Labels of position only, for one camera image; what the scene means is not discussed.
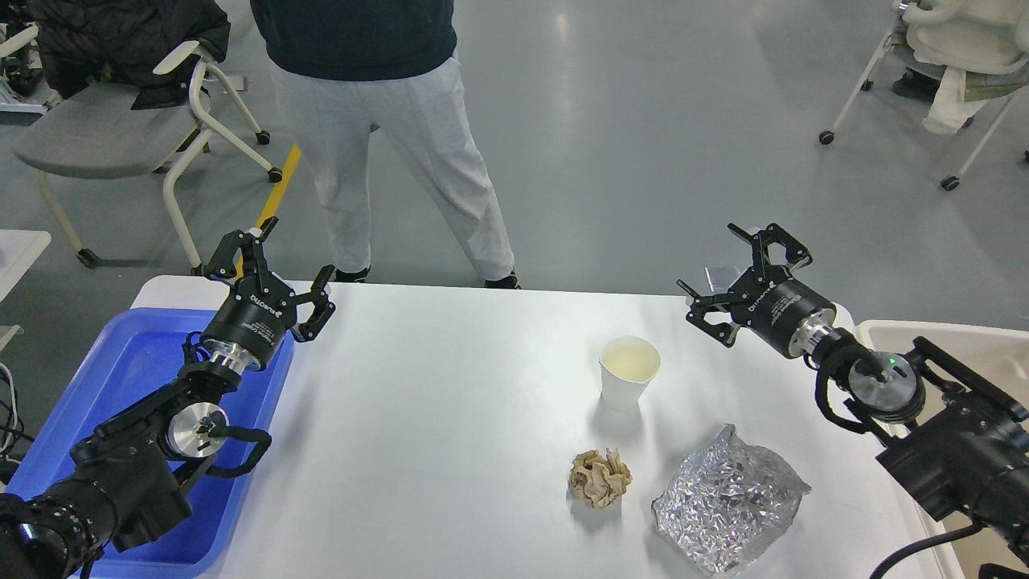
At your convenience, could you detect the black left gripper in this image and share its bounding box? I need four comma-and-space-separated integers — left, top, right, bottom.
201, 216, 338, 371

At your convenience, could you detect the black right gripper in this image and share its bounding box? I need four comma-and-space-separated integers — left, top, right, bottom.
677, 223, 837, 359

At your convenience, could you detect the white paper cup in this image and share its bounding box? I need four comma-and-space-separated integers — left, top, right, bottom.
599, 336, 662, 411

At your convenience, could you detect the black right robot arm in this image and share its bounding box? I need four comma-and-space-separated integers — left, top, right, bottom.
678, 223, 1028, 578

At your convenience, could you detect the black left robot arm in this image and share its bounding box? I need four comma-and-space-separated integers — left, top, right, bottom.
2, 216, 338, 578

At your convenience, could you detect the metal floor plate left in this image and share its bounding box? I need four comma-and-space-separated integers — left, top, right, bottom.
704, 266, 745, 294

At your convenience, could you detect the yellow floor tape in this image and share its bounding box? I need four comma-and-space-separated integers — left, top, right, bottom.
254, 143, 301, 228

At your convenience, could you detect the crumpled aluminium foil sheet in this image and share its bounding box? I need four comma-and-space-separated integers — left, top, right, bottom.
651, 424, 812, 578

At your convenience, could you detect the person in grey trousers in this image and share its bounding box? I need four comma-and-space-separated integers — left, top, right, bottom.
250, 1, 519, 290

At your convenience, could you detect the crumpled brown paper ball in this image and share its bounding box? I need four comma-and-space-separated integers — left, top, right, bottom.
568, 448, 633, 511

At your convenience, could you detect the beige plastic bin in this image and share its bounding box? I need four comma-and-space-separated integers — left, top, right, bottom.
816, 320, 1028, 578

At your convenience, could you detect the grey chair with jacket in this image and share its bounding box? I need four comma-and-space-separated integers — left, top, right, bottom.
2, 1, 283, 273

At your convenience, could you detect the white side table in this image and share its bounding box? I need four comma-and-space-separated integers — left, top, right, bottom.
1, 228, 51, 301

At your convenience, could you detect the white chair with cloth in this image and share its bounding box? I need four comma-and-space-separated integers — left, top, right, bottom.
818, 1, 1027, 191

